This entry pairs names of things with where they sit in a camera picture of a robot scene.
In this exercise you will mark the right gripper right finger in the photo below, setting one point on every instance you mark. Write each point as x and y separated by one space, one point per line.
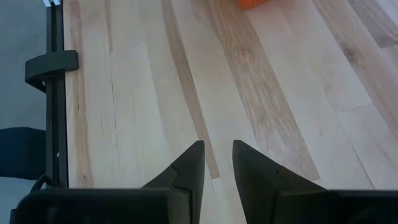
255 180

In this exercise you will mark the orange plastic basket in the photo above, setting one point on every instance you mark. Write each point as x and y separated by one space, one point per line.
250 3

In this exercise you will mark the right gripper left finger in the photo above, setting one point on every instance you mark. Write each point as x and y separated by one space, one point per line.
186 174

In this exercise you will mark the dark rounded object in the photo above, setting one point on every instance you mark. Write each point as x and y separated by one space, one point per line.
21 152

